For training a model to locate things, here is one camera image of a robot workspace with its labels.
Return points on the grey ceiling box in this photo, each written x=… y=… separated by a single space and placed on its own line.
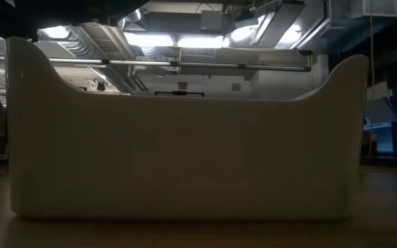
x=211 y=20

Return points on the black bar fixture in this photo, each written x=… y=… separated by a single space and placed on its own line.
x=179 y=93

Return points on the white plastic bin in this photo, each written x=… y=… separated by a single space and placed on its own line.
x=184 y=155

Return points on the ceiling light panel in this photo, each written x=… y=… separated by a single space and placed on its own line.
x=200 y=42
x=148 y=39
x=55 y=31

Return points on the rectangular metal air duct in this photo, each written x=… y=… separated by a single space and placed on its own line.
x=281 y=24

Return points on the round silver air duct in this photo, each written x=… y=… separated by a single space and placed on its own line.
x=133 y=17

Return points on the long horizontal ceiling pipe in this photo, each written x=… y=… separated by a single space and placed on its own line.
x=140 y=63

